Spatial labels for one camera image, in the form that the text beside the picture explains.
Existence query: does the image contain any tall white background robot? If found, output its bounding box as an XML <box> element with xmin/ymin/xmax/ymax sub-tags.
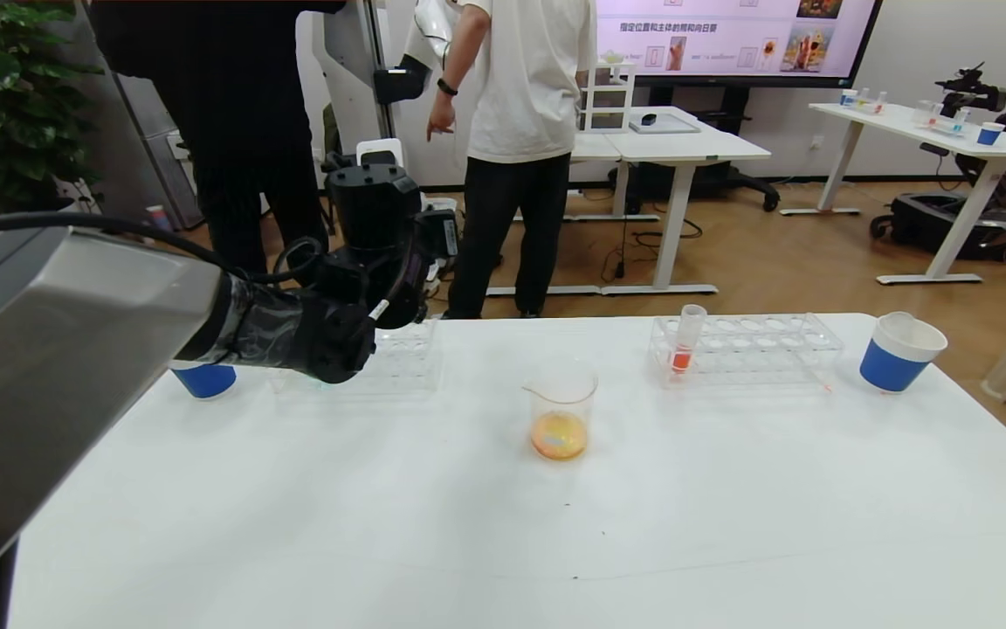
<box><xmin>298</xmin><ymin>0</ymin><xmax>469</xmax><ymax>211</ymax></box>

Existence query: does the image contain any person in black clothes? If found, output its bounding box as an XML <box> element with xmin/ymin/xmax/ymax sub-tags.
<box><xmin>88</xmin><ymin>0</ymin><xmax>348</xmax><ymax>276</ymax></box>

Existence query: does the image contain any green leafy plant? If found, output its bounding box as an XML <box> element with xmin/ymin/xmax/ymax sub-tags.
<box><xmin>0</xmin><ymin>0</ymin><xmax>107</xmax><ymax>218</ymax></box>

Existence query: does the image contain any small distant tube rack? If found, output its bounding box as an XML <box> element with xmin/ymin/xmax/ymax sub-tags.
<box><xmin>838</xmin><ymin>89</ymin><xmax>888</xmax><ymax>115</ymax></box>
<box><xmin>912</xmin><ymin>101</ymin><xmax>971</xmax><ymax>138</ymax></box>

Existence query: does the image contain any small white drawer unit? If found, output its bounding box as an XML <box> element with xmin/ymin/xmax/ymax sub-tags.
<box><xmin>577</xmin><ymin>59</ymin><xmax>636</xmax><ymax>134</ymax></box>

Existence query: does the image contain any clear acrylic test tube rack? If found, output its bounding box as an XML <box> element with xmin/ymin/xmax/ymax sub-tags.
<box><xmin>648</xmin><ymin>313</ymin><xmax>844</xmax><ymax>390</ymax></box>
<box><xmin>272</xmin><ymin>319</ymin><xmax>444</xmax><ymax>398</ymax></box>

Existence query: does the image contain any black screen stand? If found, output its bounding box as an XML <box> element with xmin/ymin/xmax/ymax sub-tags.
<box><xmin>608</xmin><ymin>86</ymin><xmax>779</xmax><ymax>215</ymax></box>

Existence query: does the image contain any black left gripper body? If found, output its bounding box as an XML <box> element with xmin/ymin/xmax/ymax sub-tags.
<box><xmin>412</xmin><ymin>209</ymin><xmax>459</xmax><ymax>262</ymax></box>

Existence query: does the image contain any blue white paper cup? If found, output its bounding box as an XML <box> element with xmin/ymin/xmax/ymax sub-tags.
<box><xmin>169</xmin><ymin>363</ymin><xmax>238</xmax><ymax>400</ymax></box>
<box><xmin>858</xmin><ymin>312</ymin><xmax>948</xmax><ymax>394</ymax></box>

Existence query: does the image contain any grey metal cabinet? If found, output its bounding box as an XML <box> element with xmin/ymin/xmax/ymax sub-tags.
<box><xmin>114</xmin><ymin>74</ymin><xmax>198</xmax><ymax>230</ymax></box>

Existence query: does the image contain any large wall display screen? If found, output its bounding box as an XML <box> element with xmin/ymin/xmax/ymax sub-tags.
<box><xmin>595</xmin><ymin>0</ymin><xmax>884</xmax><ymax>88</ymax></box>

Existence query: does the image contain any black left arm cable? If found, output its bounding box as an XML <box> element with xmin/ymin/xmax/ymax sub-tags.
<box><xmin>0</xmin><ymin>212</ymin><xmax>238</xmax><ymax>273</ymax></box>

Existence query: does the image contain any black floor robot base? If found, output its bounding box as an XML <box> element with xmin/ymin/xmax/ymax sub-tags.
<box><xmin>870</xmin><ymin>195</ymin><xmax>1006</xmax><ymax>263</ymax></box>

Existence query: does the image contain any long white desk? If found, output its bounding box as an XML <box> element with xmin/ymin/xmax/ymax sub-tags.
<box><xmin>779</xmin><ymin>103</ymin><xmax>1006</xmax><ymax>287</ymax></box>

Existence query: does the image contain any black camera rig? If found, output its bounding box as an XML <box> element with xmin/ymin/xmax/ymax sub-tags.
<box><xmin>934</xmin><ymin>64</ymin><xmax>1006</xmax><ymax>117</ymax></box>

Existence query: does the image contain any clear glass beaker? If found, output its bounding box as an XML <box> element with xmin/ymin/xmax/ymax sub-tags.
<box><xmin>523</xmin><ymin>356</ymin><xmax>599</xmax><ymax>462</ymax></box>

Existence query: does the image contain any person in white t-shirt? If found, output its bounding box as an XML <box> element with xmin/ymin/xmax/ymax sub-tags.
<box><xmin>427</xmin><ymin>0</ymin><xmax>598</xmax><ymax>320</ymax></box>

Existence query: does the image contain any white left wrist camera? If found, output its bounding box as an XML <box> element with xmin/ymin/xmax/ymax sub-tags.
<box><xmin>355</xmin><ymin>138</ymin><xmax>406</xmax><ymax>171</ymax></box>

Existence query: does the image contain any orange-red pigment test tube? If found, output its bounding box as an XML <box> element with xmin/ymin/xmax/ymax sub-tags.
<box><xmin>669</xmin><ymin>304</ymin><xmax>708</xmax><ymax>377</ymax></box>

